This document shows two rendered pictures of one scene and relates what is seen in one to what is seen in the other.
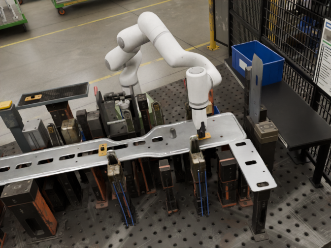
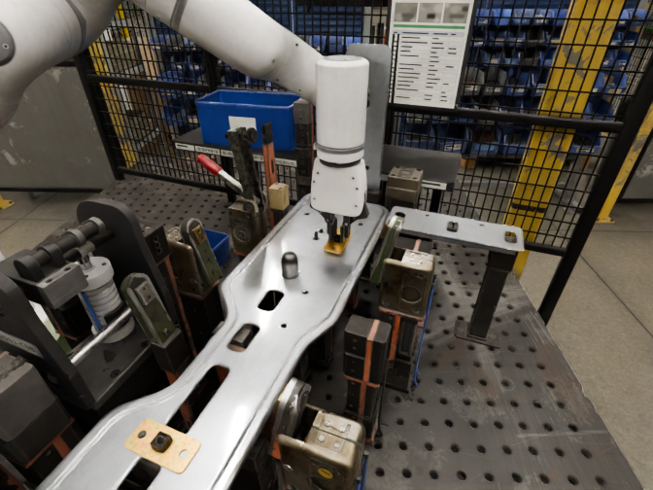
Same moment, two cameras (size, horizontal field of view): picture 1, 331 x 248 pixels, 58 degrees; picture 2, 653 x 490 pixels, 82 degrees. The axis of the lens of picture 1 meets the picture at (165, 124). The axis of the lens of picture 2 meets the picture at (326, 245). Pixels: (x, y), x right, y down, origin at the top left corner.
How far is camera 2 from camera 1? 1.04 m
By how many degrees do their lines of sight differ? 53
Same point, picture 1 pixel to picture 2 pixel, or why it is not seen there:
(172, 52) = (262, 19)
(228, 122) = not seen: hidden behind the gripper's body
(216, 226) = (447, 379)
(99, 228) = not seen: outside the picture
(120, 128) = (105, 360)
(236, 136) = (375, 212)
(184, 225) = (420, 429)
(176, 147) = (334, 284)
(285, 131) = not seen: hidden behind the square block
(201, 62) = (307, 57)
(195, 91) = (360, 109)
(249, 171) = (474, 235)
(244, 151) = (420, 221)
